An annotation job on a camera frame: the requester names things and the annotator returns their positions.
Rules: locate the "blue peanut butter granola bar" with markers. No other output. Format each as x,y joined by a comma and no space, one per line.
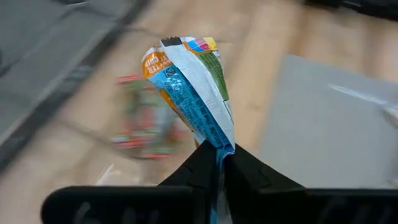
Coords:
192,93

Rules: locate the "red chocolate chip granola bar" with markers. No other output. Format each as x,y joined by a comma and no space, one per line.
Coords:
146,143
140,93

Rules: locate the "grey woven placemat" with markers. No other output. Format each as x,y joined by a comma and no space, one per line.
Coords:
311,130

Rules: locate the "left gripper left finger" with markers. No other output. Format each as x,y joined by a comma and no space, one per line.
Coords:
140,205

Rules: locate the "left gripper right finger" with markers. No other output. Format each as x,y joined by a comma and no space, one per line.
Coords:
280,205

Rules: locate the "black table edge rail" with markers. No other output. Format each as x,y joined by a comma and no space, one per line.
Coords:
77,74

